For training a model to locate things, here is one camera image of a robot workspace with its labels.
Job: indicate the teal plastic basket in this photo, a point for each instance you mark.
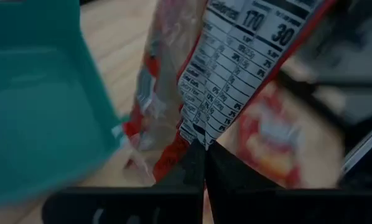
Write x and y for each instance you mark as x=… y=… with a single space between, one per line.
x=43 y=109

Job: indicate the red popcorn bag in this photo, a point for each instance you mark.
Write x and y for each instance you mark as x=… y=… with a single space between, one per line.
x=273 y=140
x=235 y=62

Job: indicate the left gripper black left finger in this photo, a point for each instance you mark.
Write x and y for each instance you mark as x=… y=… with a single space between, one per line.
x=189 y=171

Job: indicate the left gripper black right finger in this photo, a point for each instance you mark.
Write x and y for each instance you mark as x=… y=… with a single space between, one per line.
x=226 y=171

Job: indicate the black metal table frame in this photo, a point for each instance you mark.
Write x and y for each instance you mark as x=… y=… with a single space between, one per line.
x=310 y=93

